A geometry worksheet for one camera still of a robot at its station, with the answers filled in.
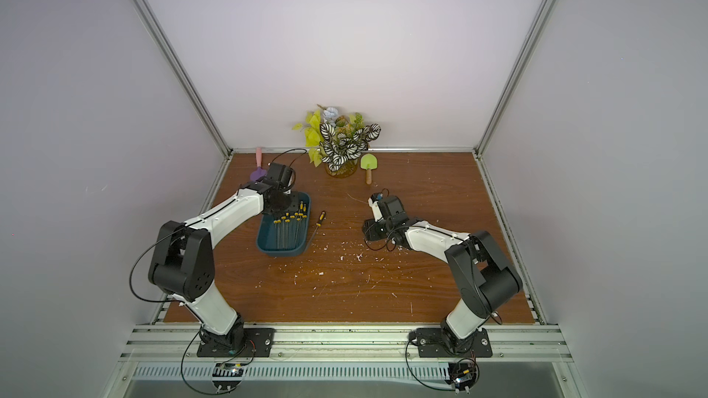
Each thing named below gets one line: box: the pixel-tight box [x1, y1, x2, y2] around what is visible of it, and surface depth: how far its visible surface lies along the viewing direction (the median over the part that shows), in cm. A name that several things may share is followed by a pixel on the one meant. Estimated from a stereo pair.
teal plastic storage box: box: [256, 191, 312, 257], surface depth 96 cm
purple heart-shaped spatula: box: [249, 147, 268, 182], surface depth 116 cm
